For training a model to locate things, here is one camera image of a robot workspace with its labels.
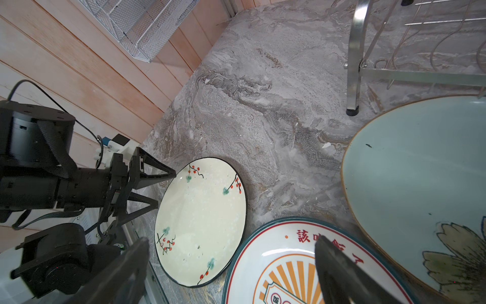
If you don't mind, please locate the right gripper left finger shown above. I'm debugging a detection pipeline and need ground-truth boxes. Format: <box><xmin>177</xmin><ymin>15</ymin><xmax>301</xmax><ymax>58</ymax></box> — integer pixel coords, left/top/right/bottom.
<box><xmin>66</xmin><ymin>238</ymin><xmax>149</xmax><ymax>304</ymax></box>

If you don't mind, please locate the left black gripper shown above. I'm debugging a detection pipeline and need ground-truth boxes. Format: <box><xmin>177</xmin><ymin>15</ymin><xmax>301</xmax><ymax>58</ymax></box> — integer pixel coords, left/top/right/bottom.
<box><xmin>102</xmin><ymin>147</ymin><xmax>177</xmax><ymax>227</ymax></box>

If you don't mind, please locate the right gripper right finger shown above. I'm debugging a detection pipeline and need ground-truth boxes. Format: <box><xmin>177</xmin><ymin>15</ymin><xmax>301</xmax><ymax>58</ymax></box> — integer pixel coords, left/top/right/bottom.
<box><xmin>315</xmin><ymin>236</ymin><xmax>399</xmax><ymax>303</ymax></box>

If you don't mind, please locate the sunburst plate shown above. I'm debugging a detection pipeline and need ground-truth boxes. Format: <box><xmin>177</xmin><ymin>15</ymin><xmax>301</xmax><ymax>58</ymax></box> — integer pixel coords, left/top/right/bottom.
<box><xmin>222</xmin><ymin>217</ymin><xmax>418</xmax><ymax>303</ymax></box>

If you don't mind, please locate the cream floral plate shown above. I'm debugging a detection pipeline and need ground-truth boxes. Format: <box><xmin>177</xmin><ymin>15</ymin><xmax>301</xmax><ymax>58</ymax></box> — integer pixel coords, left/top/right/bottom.
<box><xmin>154</xmin><ymin>157</ymin><xmax>248</xmax><ymax>288</ymax></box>

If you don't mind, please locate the light green flower plate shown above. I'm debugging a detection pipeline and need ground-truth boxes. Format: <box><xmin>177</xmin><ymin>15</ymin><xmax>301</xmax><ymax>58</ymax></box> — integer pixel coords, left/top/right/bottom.
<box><xmin>341</xmin><ymin>96</ymin><xmax>485</xmax><ymax>303</ymax></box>

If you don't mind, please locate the stainless steel dish rack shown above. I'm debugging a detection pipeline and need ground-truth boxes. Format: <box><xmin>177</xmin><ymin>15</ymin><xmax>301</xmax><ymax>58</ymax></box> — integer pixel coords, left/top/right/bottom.
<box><xmin>344</xmin><ymin>1</ymin><xmax>485</xmax><ymax>117</ymax></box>

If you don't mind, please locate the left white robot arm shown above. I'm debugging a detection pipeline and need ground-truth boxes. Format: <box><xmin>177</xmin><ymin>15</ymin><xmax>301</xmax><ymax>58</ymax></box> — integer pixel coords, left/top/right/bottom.
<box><xmin>1</xmin><ymin>100</ymin><xmax>176</xmax><ymax>303</ymax></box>

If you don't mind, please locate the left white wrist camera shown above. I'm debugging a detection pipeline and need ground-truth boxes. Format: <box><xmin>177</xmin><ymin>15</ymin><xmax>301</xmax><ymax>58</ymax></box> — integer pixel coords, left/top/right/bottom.
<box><xmin>99</xmin><ymin>134</ymin><xmax>140</xmax><ymax>168</ymax></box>

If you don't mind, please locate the white mesh wall shelf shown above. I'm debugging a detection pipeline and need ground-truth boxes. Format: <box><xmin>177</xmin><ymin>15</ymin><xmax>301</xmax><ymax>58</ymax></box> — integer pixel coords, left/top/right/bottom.
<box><xmin>80</xmin><ymin>0</ymin><xmax>198</xmax><ymax>63</ymax></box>

